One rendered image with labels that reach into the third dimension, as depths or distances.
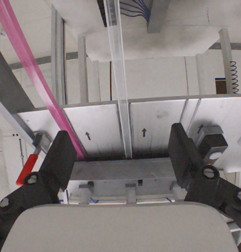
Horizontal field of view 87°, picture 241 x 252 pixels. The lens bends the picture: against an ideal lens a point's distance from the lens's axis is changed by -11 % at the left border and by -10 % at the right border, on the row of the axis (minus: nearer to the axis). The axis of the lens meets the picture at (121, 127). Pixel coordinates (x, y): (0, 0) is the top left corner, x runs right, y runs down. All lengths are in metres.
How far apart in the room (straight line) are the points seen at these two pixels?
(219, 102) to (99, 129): 0.21
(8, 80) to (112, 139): 0.22
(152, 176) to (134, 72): 1.78
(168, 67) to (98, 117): 1.89
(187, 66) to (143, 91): 0.69
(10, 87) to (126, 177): 0.28
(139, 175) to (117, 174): 0.05
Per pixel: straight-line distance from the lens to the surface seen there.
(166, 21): 0.69
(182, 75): 2.11
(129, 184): 0.34
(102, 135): 0.28
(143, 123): 0.26
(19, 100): 0.31
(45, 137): 0.31
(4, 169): 1.34
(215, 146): 0.29
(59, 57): 0.56
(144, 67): 2.03
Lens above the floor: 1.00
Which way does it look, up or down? 3 degrees up
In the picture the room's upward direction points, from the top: 176 degrees clockwise
